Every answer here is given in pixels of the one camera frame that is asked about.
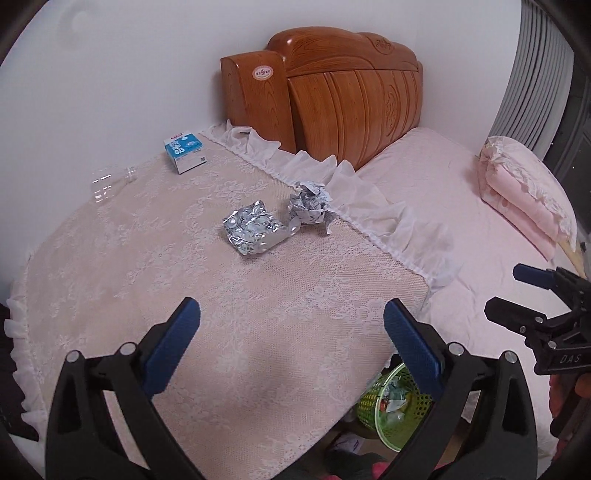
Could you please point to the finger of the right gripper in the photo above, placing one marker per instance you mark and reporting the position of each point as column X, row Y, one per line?
column 517, row 318
column 544, row 279

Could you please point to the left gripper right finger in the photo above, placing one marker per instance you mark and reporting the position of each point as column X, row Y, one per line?
column 501, row 441

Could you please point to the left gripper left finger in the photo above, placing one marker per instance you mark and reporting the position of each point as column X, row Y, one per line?
column 81, row 440

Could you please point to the green plastic trash basket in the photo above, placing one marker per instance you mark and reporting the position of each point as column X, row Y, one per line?
column 394, row 407

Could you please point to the folded pink quilt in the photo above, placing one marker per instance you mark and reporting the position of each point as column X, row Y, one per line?
column 519, row 186

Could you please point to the pink bed sheet mattress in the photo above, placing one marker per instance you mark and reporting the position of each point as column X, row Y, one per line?
column 437, row 178

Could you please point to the crumpled grey printed paper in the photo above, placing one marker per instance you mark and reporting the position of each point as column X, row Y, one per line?
column 310, row 204

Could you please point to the clear plastic bottle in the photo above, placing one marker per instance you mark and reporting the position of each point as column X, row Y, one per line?
column 109, row 181

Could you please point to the silver foil blister pack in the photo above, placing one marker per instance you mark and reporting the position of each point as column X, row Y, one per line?
column 251, row 230

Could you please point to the wooden bed headboard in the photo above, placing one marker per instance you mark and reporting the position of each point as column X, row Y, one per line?
column 327, row 91

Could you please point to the blue white milk carton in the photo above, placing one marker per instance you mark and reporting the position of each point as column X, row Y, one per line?
column 185, row 151

